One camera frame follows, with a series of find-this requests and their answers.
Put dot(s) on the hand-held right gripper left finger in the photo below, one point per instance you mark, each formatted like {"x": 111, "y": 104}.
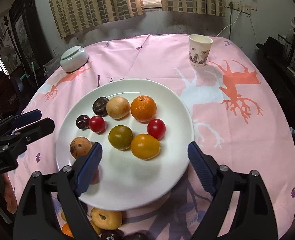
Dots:
{"x": 91, "y": 165}

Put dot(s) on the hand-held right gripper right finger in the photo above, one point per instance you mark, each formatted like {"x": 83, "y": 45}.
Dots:
{"x": 201, "y": 167}

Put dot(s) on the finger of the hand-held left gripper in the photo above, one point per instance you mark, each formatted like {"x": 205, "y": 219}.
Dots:
{"x": 27, "y": 116}
{"x": 40, "y": 127}

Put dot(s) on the reddish round fruit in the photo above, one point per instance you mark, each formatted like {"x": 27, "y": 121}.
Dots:
{"x": 95, "y": 177}

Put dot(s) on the tan striped round fruit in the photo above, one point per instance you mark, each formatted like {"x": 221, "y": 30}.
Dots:
{"x": 79, "y": 147}

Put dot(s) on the yellow-green round fruit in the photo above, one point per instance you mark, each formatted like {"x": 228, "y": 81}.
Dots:
{"x": 120, "y": 137}

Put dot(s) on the red cherry tomato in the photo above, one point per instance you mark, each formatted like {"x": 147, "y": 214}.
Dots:
{"x": 97, "y": 124}
{"x": 156, "y": 129}

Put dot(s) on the small dark purple plum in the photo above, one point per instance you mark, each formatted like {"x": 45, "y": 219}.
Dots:
{"x": 82, "y": 122}

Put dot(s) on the white oval plate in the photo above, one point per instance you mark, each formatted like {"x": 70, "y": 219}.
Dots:
{"x": 137, "y": 180}

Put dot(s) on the orange-yellow tomato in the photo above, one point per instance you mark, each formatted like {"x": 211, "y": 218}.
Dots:
{"x": 145, "y": 146}

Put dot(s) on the dark maroon dimpled fruit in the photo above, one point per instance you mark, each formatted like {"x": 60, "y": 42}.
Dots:
{"x": 100, "y": 106}

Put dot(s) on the large tan round fruit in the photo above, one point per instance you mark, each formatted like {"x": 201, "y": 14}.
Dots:
{"x": 117, "y": 107}

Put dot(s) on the orange mandarin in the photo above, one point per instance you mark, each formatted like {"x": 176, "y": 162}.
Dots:
{"x": 143, "y": 108}

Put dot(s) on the pink printed tablecloth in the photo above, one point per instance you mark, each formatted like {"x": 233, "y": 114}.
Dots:
{"x": 225, "y": 142}

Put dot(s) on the yellow spotted round fruit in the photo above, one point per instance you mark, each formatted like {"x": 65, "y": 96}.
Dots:
{"x": 106, "y": 217}

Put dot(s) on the clear plastic bag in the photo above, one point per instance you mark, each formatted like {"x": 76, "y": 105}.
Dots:
{"x": 52, "y": 67}

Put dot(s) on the small yellow round fruit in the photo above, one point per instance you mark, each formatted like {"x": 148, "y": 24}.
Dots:
{"x": 63, "y": 216}

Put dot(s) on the standing fan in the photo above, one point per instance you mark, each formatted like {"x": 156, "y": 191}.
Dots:
{"x": 8, "y": 57}

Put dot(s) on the small orange fruit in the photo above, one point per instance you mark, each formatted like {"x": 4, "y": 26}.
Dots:
{"x": 67, "y": 230}

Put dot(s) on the pale green lidded jar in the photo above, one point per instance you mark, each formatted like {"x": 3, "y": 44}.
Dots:
{"x": 73, "y": 60}

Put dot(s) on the printed paper cup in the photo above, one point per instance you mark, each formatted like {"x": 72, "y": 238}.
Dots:
{"x": 200, "y": 51}

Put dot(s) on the black hat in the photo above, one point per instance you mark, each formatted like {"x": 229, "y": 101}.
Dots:
{"x": 271, "y": 47}

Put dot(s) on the white wall socket strip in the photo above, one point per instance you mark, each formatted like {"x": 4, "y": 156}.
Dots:
{"x": 238, "y": 7}

